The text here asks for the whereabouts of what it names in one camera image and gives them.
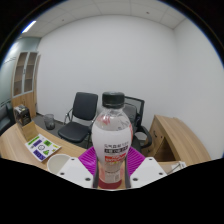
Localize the grey mesh office chair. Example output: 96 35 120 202
123 95 153 154

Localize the wooden glass-door shelf cabinet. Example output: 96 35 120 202
10 50 39 119

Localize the plain cardboard box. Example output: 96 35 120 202
20 120 40 143

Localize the white ceramic cup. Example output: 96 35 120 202
46 153 72 174

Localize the black sofa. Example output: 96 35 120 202
0 106 16 136

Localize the clear white-labelled drink bottle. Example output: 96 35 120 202
91 91 134 190

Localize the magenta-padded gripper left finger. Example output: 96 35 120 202
57 146 100 189

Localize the white sheet with grey ring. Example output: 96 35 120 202
165 160 188 175

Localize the white leaflet with coloured prints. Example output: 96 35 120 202
24 133 62 163

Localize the wooden side desk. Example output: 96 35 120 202
141 114 212 167

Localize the grey mesh waste bin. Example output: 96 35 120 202
42 113 56 131

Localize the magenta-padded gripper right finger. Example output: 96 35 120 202
125 146 168 189

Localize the ceiling light strip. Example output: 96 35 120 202
21 20 38 34

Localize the black office chair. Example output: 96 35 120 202
57 91 100 149

